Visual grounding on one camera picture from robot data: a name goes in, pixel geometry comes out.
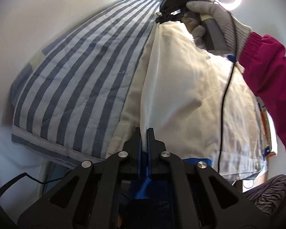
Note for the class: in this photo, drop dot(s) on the striped blue white quilt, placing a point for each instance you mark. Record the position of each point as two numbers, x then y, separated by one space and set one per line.
69 97

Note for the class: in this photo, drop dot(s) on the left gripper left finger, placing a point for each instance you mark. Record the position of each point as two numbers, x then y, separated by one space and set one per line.
137 149

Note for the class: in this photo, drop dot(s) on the beige and blue jacket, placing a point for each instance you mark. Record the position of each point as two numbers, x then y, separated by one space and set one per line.
197 103

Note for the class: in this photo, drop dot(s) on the grey striped trouser leg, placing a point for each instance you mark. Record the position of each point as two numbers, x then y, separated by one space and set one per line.
268 196

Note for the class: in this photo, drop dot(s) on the right gloved hand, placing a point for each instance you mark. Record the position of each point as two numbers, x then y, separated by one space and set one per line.
235 33

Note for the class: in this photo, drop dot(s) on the magenta right sleeve forearm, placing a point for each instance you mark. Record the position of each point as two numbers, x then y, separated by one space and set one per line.
263 58

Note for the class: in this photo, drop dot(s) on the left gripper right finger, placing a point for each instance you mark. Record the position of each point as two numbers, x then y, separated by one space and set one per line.
150 149

